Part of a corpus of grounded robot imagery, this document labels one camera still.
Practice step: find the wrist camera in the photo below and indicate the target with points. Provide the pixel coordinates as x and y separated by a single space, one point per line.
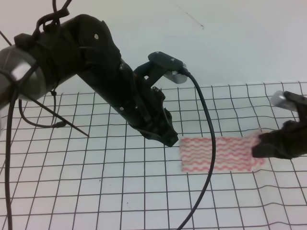
162 65
292 102

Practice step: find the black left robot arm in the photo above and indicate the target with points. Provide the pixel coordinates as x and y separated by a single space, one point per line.
84 46

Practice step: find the pink wavy-striped towel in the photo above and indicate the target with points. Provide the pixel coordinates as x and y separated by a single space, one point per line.
232 154

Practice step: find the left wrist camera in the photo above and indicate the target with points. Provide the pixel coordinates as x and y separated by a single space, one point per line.
162 65

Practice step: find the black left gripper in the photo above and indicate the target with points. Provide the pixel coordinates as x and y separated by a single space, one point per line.
142 107

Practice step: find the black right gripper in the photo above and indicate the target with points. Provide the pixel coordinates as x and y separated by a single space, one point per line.
287 143

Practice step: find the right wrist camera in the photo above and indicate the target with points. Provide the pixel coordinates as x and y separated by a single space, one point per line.
292 102

